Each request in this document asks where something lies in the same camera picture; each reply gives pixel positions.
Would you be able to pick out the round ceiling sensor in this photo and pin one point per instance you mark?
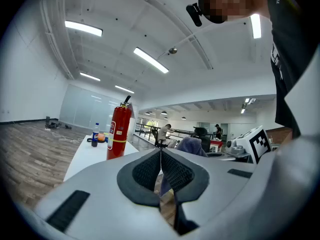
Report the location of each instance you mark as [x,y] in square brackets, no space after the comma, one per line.
[172,50]

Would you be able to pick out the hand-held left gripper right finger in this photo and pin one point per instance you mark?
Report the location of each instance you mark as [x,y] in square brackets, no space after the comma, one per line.
[220,184]

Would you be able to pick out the black office chair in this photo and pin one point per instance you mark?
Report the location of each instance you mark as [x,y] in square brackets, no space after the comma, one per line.
[156,139]
[202,139]

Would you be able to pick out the person in dark shirt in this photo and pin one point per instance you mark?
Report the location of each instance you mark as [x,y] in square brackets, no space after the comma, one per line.
[287,46]

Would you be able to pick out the dark soda bottle blue cap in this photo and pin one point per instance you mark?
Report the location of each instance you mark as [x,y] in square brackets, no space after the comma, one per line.
[95,136]

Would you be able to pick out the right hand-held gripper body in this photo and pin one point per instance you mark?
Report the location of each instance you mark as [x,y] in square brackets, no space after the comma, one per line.
[250,144]

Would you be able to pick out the red fire extinguisher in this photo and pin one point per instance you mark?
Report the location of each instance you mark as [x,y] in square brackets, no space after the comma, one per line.
[118,134]

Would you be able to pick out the orange tissue packet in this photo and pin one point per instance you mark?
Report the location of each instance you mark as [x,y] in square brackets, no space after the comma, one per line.
[101,137]

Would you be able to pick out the black head camera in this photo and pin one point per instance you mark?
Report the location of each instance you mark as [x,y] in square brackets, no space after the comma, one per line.
[195,14]

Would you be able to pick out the black railing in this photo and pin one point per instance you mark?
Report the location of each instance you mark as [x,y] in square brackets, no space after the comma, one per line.
[147,127]

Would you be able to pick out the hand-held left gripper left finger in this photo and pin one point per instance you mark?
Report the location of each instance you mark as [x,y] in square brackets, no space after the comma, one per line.
[100,196]

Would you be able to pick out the ceiling light strip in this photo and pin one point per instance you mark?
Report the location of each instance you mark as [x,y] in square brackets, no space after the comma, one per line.
[90,76]
[255,26]
[124,89]
[151,60]
[83,28]

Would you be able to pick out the grey blue wiping cloth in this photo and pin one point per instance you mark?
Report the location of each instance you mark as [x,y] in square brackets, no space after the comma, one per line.
[190,146]

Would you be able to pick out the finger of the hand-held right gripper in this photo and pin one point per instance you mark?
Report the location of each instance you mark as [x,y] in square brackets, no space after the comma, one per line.
[217,155]

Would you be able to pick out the person's head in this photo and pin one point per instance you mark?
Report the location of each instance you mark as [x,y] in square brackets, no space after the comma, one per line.
[232,1]

